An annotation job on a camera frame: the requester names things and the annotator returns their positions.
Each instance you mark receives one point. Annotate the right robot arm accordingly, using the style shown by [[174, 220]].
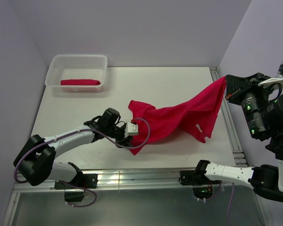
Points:
[[263, 110]]

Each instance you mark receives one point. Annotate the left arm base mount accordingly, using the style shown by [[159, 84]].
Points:
[[78, 189]]

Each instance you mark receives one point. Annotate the aluminium front rail frame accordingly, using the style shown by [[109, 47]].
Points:
[[148, 197]]

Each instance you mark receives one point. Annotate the red t shirt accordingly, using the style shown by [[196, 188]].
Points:
[[196, 117], [80, 82]]

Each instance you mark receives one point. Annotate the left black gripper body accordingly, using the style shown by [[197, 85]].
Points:
[[118, 133]]

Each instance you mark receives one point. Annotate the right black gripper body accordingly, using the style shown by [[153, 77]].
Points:
[[251, 100]]

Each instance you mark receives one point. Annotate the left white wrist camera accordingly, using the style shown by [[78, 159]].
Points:
[[131, 129]]

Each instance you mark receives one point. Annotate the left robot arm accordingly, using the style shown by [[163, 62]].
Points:
[[37, 163]]

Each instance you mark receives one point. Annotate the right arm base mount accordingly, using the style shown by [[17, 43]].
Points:
[[201, 186]]

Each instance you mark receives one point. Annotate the rolled red t shirt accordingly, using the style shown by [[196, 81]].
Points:
[[80, 82]]

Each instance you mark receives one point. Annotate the aluminium right rail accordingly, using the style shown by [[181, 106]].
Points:
[[227, 149]]

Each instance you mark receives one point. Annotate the white plastic basket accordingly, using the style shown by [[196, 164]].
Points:
[[77, 67]]

